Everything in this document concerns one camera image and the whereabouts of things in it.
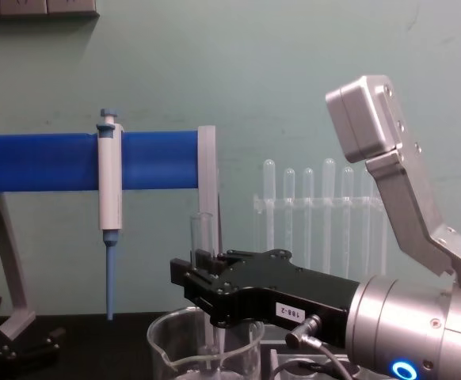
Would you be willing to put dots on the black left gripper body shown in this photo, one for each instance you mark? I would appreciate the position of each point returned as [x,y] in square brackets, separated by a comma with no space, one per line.
[12,364]

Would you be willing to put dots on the clear glass beaker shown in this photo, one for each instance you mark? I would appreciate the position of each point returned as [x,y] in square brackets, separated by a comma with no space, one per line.
[175,348]

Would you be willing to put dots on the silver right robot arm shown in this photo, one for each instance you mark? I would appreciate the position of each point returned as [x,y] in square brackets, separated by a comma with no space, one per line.
[412,316]

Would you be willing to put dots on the clear plastic transfer pipette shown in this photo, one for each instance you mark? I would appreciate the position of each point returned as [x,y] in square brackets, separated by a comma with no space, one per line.
[289,206]
[308,206]
[269,198]
[328,198]
[347,206]

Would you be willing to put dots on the grey wall socket panel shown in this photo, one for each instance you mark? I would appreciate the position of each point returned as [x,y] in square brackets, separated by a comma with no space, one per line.
[36,6]

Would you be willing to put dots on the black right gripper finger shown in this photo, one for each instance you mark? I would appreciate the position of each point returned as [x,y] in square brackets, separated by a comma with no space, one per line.
[199,287]
[212,262]

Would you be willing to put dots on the white and blue pipette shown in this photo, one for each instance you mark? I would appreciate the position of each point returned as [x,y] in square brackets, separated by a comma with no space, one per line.
[109,190]

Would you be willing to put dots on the clear acrylic pipette rack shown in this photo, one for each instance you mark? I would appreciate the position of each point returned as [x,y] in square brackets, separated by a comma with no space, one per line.
[317,202]

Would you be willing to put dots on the clear glass test tube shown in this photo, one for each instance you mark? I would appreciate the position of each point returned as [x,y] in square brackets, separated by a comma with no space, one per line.
[203,233]

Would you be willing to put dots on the grey stand with blue bar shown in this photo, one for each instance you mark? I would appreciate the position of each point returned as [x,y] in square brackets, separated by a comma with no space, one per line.
[36,162]

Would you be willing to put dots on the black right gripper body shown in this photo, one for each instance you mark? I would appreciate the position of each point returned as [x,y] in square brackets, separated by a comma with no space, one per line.
[278,289]

